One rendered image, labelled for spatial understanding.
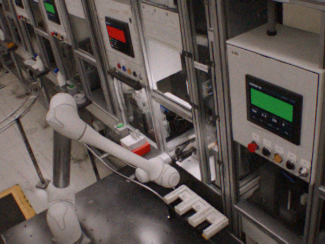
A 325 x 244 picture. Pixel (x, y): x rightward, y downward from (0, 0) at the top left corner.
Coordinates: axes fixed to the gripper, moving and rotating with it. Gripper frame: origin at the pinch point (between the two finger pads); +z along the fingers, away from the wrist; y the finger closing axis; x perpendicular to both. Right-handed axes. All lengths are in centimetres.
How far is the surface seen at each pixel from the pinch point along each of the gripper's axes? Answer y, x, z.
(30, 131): -100, 278, -45
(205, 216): -12.3, -37.8, -27.5
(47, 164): -100, 197, -53
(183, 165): -9.2, -1.5, -11.8
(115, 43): 58, 42, -16
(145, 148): -5.3, 25.1, -20.5
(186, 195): -13.3, -18.1, -23.9
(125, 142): 1.3, 30.8, -30.1
